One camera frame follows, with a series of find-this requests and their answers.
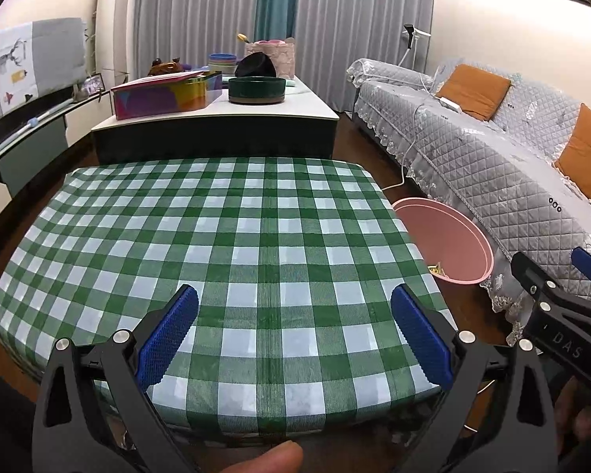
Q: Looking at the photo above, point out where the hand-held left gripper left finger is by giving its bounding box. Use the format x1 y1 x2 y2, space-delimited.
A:
32 283 200 473

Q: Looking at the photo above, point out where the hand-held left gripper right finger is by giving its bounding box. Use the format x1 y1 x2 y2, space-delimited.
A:
390 283 559 473

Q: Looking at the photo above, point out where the pink plastic bucket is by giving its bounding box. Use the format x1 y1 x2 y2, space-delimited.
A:
391 197 494 285

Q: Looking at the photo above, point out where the person's right hand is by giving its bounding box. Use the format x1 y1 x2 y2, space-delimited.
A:
554 379 591 459

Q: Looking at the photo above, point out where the person's left hand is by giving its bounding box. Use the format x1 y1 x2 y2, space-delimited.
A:
215 441 304 473

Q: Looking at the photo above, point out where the grey quilted sofa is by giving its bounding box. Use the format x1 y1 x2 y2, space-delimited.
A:
347 56 591 346

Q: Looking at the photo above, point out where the green checked tablecloth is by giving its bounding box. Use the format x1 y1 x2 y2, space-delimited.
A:
0 156 459 437

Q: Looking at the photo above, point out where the white-topped coffee table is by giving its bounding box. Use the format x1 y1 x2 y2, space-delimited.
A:
91 76 340 161

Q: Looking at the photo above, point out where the black television stand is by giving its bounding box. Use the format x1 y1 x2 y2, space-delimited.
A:
0 86 101 198

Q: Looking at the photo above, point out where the colourful tin box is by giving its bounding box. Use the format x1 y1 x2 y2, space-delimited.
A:
110 70 223 121

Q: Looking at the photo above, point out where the dark green round tray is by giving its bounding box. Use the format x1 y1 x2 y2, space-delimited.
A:
227 76 287 106

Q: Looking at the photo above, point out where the white floor stand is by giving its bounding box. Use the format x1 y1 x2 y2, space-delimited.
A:
404 24 431 67

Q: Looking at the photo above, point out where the brown figurine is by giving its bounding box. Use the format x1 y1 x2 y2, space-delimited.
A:
147 58 184 77

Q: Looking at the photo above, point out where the stack of coloured bowls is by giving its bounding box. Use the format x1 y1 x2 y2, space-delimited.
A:
207 53 238 76

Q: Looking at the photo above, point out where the black hat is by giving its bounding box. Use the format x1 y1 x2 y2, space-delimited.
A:
235 52 278 80

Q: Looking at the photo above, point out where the grey curtain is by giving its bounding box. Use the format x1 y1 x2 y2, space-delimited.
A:
132 0 264 67
293 0 436 112

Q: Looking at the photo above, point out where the pink fabric basket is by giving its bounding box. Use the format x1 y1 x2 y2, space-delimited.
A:
244 37 296 80

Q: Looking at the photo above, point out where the grey printed television cover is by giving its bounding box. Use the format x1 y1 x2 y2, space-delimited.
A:
0 17 88 131

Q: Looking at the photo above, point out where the white standing air conditioner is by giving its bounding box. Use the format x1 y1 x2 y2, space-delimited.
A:
95 0 138 84

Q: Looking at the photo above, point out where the teal curtain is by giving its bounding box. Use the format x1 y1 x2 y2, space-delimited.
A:
253 0 301 50

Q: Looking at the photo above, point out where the white power cable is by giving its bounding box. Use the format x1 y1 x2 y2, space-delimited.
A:
384 79 441 190

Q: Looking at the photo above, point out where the small photo frame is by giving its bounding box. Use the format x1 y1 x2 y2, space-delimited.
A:
76 73 105 95

